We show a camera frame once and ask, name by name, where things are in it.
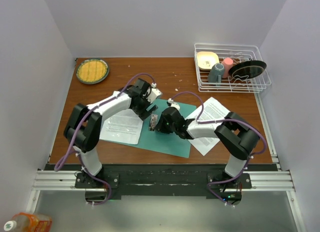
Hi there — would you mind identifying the metal folder clip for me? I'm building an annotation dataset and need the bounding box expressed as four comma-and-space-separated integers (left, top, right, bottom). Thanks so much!
149, 114, 158, 131

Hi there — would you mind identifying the printed paper sheet top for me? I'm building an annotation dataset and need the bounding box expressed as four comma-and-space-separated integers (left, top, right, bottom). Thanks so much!
99, 109, 143, 145

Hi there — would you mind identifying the printed paper sheet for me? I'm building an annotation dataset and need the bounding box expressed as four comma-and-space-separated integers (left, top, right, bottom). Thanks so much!
99, 109, 143, 145
188, 97, 230, 156

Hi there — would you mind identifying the printed paper sheet bottom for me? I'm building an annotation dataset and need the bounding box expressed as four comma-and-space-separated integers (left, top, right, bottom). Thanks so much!
188, 97, 230, 156

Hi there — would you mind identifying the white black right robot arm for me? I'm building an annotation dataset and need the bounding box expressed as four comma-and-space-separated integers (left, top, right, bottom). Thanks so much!
154, 107, 262, 189

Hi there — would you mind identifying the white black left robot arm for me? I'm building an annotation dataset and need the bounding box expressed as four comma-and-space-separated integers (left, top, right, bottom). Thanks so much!
63, 78, 162, 188

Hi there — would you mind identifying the green plate with woven mat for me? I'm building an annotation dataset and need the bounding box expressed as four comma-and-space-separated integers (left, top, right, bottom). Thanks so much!
75, 58, 110, 85

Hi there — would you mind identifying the grey blue mug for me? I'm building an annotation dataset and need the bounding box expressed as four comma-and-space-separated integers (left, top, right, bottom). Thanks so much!
207, 63, 225, 84

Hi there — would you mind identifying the cream square plate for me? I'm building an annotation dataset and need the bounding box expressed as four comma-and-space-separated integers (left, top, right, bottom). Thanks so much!
196, 51, 220, 71

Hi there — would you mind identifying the pink cup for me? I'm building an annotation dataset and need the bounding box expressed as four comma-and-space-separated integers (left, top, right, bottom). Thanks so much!
221, 57, 236, 79

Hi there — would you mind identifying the black round plate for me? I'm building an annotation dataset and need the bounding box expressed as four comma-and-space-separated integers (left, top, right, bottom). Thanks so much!
228, 60, 267, 81

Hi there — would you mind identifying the orange plastic bottle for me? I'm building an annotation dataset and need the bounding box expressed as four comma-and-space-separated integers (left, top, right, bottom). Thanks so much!
3, 213, 53, 232

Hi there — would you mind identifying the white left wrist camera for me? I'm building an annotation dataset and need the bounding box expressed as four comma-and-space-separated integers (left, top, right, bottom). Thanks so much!
146, 88, 162, 103

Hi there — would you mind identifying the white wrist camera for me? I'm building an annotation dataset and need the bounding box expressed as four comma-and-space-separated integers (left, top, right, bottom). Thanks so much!
167, 98, 180, 111
146, 88, 162, 103

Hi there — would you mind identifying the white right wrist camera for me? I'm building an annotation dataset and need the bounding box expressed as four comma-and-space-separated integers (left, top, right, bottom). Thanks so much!
167, 98, 180, 111

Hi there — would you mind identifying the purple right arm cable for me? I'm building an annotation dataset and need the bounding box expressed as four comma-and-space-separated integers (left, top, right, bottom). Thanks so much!
169, 91, 267, 202

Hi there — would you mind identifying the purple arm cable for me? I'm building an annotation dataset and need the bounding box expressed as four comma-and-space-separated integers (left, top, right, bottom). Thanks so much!
169, 91, 267, 202
53, 72, 158, 205

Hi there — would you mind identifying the white wire dish rack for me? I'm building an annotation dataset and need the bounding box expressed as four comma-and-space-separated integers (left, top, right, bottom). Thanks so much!
194, 43, 272, 93

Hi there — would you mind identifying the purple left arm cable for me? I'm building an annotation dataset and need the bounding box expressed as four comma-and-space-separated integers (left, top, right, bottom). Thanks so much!
53, 72, 158, 205

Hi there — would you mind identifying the aluminium frame rail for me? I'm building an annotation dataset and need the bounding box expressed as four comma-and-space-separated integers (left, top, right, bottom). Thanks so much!
24, 156, 307, 232

